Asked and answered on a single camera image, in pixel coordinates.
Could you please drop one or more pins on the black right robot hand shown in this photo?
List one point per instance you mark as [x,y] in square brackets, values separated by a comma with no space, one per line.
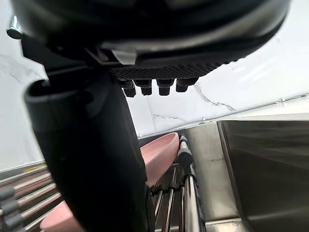
[96,72]

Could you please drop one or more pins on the stainless steel sink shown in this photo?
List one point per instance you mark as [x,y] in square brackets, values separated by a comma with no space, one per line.
[253,174]

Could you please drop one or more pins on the steel roll-up drying rack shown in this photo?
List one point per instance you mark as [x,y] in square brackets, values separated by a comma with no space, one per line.
[186,183]

